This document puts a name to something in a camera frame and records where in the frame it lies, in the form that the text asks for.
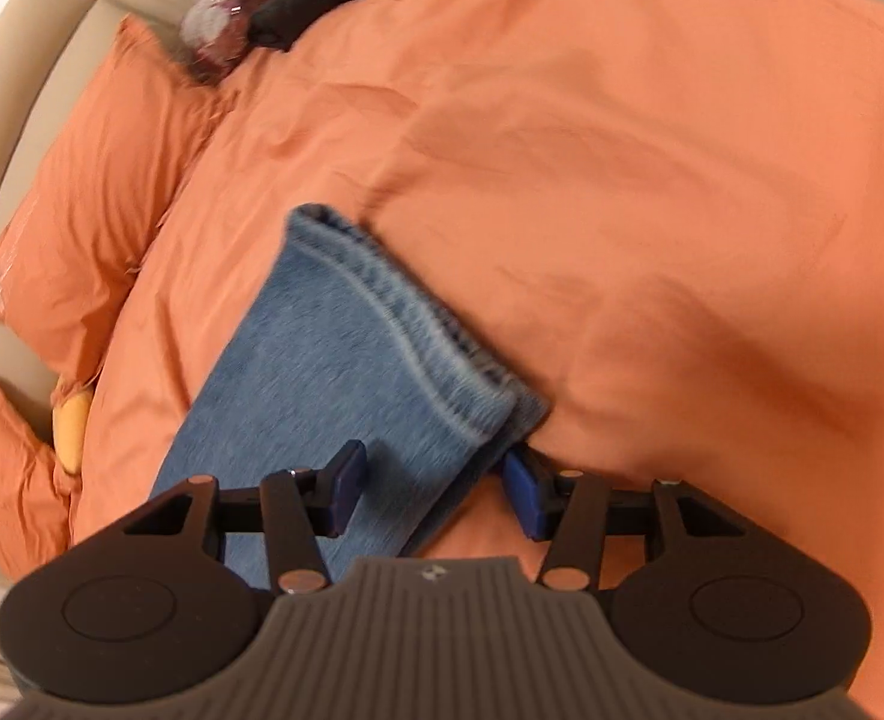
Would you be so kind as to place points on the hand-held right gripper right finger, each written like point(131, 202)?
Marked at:
point(524, 496)

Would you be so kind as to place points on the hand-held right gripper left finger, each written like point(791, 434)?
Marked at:
point(348, 481)

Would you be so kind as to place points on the blue denim pants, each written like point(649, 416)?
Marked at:
point(322, 360)

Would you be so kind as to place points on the yellow small pillow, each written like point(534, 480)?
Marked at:
point(72, 427)

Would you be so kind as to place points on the orange bed cover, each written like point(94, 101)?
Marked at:
point(637, 202)

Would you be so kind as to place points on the orange embroidered pillow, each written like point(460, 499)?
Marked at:
point(104, 202)
point(14, 495)

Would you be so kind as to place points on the bag of plush items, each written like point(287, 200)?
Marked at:
point(220, 22)

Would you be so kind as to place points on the beige padded headboard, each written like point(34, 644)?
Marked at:
point(6, 90)

